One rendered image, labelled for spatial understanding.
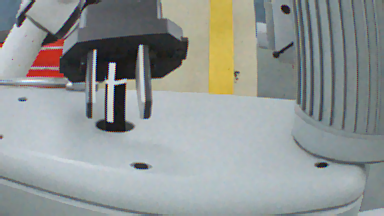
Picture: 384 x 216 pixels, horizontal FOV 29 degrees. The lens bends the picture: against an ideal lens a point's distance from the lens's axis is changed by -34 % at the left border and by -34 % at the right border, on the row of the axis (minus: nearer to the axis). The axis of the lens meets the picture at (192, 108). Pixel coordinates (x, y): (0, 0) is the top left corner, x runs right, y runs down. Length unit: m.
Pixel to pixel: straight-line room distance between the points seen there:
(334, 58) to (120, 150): 0.20
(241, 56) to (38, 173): 1.88
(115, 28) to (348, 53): 0.24
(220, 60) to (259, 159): 1.82
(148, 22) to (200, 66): 1.75
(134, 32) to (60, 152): 0.15
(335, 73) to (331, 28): 0.04
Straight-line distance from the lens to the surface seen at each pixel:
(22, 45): 1.25
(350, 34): 0.73
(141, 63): 0.84
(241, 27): 2.58
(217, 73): 2.61
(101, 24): 0.86
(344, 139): 0.75
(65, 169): 0.75
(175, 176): 0.74
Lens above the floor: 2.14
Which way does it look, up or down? 16 degrees down
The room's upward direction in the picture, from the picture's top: 2 degrees clockwise
